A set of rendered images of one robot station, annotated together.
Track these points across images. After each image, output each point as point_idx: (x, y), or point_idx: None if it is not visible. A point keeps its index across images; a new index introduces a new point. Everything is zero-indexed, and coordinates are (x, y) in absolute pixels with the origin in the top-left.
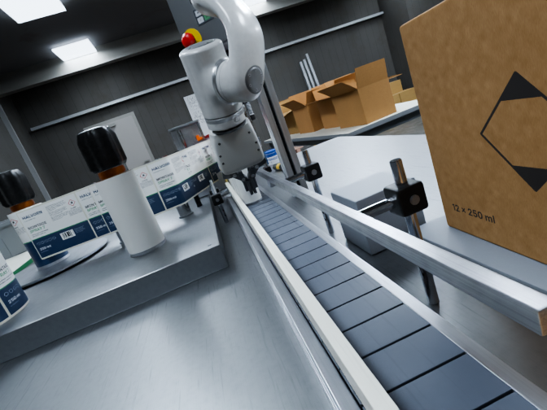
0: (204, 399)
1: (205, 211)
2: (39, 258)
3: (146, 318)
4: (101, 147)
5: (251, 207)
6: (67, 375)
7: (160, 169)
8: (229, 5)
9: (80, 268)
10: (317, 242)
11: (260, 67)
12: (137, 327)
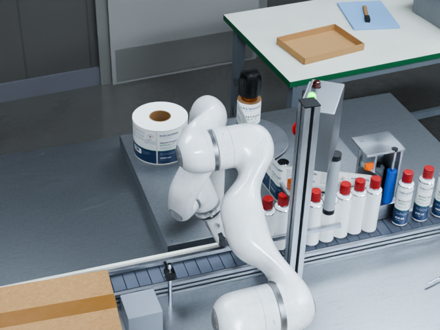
0: (60, 266)
1: None
2: None
3: (133, 231)
4: None
5: (232, 253)
6: (103, 217)
7: (275, 168)
8: (175, 179)
9: None
10: (118, 288)
11: (177, 213)
12: (126, 230)
